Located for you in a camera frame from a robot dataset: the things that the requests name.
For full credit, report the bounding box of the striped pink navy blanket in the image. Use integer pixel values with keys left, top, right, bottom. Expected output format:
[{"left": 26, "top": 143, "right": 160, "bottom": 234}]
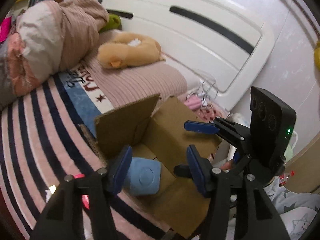
[{"left": 0, "top": 63, "right": 173, "bottom": 240}]

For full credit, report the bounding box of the light blue round device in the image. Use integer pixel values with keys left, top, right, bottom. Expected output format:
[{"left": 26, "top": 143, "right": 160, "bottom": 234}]
[{"left": 123, "top": 157, "right": 161, "bottom": 196}]

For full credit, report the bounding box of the bright pink box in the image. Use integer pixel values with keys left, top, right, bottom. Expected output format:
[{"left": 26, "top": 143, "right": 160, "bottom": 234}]
[{"left": 0, "top": 16, "right": 12, "bottom": 42}]

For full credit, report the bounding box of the brown cardboard box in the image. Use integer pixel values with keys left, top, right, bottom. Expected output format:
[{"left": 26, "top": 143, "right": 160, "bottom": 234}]
[{"left": 80, "top": 94, "right": 221, "bottom": 238}]

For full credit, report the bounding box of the tan plush toy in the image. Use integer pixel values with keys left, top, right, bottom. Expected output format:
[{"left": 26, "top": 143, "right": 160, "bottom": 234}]
[{"left": 97, "top": 31, "right": 165, "bottom": 69}]

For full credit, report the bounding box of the green plush toy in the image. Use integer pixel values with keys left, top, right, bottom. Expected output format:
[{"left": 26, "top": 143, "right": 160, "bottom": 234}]
[{"left": 99, "top": 14, "right": 121, "bottom": 33}]

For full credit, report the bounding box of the polka dot pink sheet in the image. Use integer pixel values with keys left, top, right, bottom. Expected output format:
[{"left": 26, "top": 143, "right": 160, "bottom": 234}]
[{"left": 195, "top": 105, "right": 228, "bottom": 122}]

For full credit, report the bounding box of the white charging cable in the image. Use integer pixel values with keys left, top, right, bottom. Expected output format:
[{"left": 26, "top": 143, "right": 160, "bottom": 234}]
[{"left": 187, "top": 76, "right": 220, "bottom": 108}]

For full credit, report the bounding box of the rolled pink grey duvet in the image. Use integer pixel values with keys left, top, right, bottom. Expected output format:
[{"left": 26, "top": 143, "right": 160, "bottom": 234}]
[{"left": 1, "top": 0, "right": 109, "bottom": 108}]

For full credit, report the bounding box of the white bed headboard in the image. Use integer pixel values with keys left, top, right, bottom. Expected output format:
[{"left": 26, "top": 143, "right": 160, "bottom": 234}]
[{"left": 101, "top": 0, "right": 274, "bottom": 111}]

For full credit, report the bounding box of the grey star-print clothing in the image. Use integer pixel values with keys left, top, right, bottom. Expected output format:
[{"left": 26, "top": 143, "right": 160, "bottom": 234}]
[{"left": 264, "top": 177, "right": 320, "bottom": 239}]

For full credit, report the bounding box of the pink ribbed pillow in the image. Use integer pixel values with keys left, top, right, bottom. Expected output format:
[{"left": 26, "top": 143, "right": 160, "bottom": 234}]
[{"left": 81, "top": 30, "right": 201, "bottom": 108}]

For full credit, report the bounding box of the pink pouch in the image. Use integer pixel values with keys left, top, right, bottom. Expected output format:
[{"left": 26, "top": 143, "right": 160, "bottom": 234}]
[{"left": 184, "top": 95, "right": 202, "bottom": 111}]

